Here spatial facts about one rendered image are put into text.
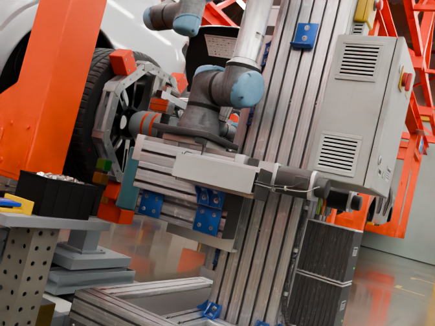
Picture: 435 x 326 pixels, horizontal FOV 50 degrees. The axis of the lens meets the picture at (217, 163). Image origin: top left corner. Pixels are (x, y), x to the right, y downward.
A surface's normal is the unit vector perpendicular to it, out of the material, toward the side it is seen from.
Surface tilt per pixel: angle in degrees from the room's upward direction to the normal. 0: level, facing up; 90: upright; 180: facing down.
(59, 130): 90
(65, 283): 90
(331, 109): 90
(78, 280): 90
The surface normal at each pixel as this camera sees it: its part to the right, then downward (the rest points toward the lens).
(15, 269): -0.45, -0.16
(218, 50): -0.47, 0.66
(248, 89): 0.67, 0.26
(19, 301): 0.86, 0.18
